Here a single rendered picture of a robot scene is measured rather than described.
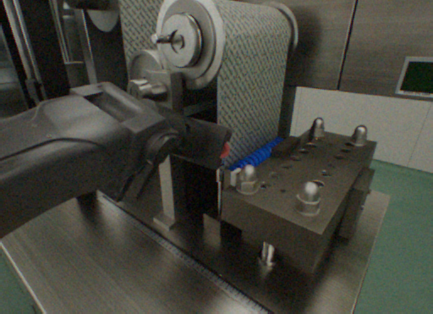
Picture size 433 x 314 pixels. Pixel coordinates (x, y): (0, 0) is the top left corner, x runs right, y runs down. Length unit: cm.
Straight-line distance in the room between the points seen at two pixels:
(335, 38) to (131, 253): 61
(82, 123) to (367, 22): 58
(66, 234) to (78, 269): 10
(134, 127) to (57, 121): 5
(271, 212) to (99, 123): 26
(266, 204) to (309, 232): 7
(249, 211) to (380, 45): 43
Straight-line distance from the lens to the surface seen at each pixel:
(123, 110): 24
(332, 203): 43
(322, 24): 68
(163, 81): 44
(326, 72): 67
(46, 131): 19
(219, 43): 40
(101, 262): 52
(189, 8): 43
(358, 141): 66
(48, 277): 53
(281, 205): 40
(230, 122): 45
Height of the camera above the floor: 126
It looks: 26 degrees down
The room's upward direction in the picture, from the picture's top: straight up
